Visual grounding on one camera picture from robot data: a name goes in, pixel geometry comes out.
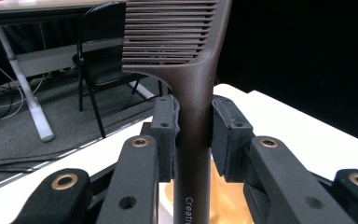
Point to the white table mat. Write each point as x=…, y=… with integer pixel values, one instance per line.
x=292, y=130

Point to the dark brown comb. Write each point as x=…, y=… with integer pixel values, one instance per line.
x=194, y=124

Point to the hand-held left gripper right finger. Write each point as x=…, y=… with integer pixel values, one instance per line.
x=276, y=180

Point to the white desk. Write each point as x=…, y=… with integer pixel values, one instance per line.
x=28, y=93

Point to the black folding chair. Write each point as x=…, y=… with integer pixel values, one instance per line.
x=105, y=71

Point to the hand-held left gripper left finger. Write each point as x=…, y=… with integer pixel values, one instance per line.
x=133, y=180

